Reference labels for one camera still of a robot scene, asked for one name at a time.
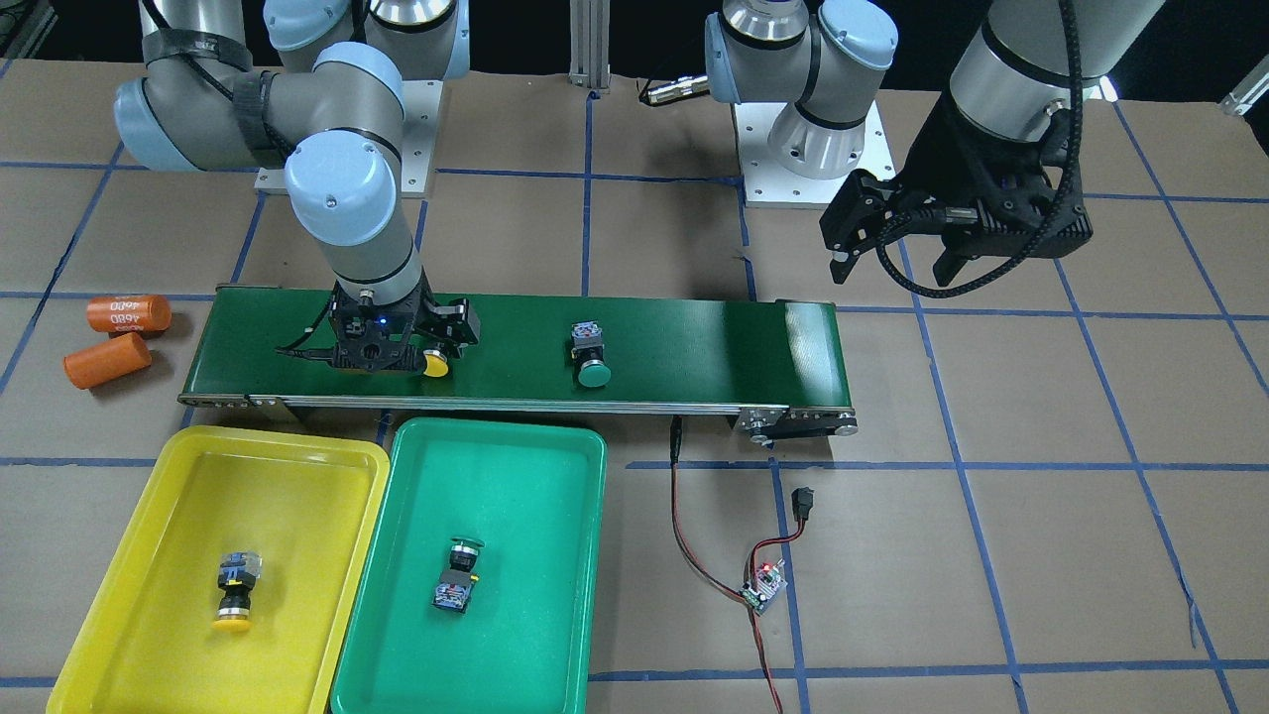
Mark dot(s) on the green push button switch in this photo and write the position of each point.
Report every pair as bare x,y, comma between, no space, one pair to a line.
454,589

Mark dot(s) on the orange cylinder marked 4680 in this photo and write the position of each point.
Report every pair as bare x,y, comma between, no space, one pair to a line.
116,315

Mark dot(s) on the green plastic tray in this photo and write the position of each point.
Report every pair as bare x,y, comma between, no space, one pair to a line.
534,495

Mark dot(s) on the black cable connector plug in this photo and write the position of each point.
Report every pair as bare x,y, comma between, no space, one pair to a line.
801,501

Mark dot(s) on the yellow plastic tray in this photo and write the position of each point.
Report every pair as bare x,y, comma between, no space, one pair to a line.
307,505

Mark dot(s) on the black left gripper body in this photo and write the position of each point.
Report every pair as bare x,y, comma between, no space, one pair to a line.
940,149

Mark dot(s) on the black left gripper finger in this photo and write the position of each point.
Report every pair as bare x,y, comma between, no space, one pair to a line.
949,265
854,219

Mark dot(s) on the aluminium frame post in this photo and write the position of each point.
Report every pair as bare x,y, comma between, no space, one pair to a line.
588,21

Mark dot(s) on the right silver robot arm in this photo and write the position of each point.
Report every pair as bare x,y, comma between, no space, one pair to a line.
203,101

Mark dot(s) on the green conveyor belt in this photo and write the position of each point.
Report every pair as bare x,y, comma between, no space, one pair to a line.
775,369

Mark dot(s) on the yellow push button switch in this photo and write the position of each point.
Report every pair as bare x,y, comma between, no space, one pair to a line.
434,363

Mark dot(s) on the plain orange cylinder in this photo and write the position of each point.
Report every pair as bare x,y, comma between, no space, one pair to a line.
112,359

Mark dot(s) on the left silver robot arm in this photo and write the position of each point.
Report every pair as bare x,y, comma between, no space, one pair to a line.
1028,59

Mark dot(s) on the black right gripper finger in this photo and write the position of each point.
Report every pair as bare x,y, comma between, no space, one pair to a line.
449,328

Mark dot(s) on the small controller circuit board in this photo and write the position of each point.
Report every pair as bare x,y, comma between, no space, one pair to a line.
767,582

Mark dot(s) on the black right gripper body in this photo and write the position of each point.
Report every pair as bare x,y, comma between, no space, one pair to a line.
457,322

